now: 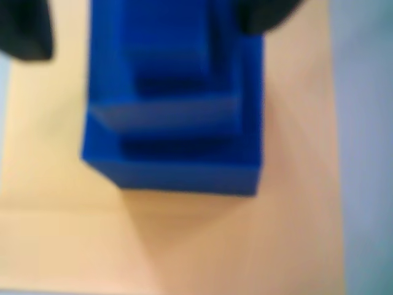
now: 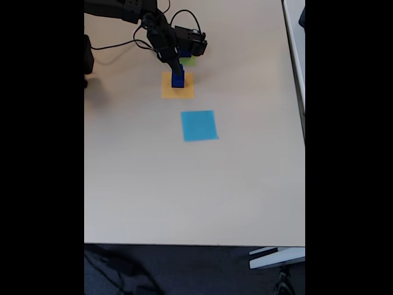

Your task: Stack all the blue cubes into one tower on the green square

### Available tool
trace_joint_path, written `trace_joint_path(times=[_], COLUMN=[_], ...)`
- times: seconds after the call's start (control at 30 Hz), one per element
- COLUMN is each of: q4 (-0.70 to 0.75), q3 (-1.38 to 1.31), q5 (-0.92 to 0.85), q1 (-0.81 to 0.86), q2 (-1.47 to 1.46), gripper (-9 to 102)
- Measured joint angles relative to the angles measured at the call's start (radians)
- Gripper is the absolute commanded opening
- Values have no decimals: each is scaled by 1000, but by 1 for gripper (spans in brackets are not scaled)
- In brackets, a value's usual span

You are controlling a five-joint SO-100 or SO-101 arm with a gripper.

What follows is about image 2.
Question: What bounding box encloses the light blue paper square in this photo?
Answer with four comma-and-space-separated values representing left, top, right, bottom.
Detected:
181, 109, 219, 143

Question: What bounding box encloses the orange paper square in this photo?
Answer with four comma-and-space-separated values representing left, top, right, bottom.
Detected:
161, 71, 195, 100

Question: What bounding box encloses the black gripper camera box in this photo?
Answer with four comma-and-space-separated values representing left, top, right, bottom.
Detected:
174, 25, 209, 58

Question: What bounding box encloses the white side desk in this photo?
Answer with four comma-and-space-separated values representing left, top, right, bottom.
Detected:
281, 0, 306, 142

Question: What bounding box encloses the white table foot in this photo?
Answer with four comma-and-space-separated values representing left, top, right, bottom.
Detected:
248, 246, 306, 270

